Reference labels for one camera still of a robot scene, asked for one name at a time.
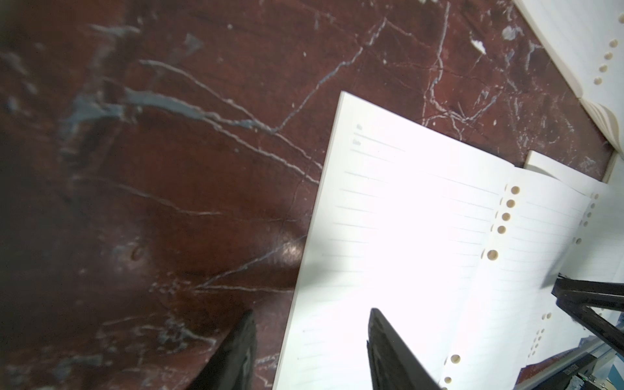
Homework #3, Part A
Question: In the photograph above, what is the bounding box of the open notebook front middle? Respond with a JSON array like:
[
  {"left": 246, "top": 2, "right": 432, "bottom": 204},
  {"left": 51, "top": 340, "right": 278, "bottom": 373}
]
[{"left": 525, "top": 151, "right": 623, "bottom": 365}]

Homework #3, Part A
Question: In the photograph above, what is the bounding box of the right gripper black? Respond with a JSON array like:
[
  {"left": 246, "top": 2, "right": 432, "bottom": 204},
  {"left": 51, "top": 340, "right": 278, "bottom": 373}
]
[{"left": 552, "top": 276, "right": 623, "bottom": 356}]

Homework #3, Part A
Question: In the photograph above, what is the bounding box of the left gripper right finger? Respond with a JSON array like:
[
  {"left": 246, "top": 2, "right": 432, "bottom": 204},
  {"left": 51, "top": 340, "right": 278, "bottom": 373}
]
[{"left": 367, "top": 308, "right": 440, "bottom": 390}]

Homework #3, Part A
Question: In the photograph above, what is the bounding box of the open notebook back middle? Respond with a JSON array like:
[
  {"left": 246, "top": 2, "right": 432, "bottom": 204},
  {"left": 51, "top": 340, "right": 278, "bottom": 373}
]
[{"left": 515, "top": 1, "right": 623, "bottom": 154}]

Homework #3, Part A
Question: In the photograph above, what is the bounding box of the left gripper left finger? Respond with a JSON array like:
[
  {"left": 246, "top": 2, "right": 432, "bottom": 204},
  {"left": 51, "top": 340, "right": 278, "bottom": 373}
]
[{"left": 187, "top": 310, "right": 257, "bottom": 390}]

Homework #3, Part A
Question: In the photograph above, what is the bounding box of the open notebook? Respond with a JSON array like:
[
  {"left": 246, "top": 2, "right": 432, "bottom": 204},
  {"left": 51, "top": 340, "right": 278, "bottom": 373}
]
[
  {"left": 515, "top": 1, "right": 623, "bottom": 154},
  {"left": 525, "top": 151, "right": 623, "bottom": 365}
]

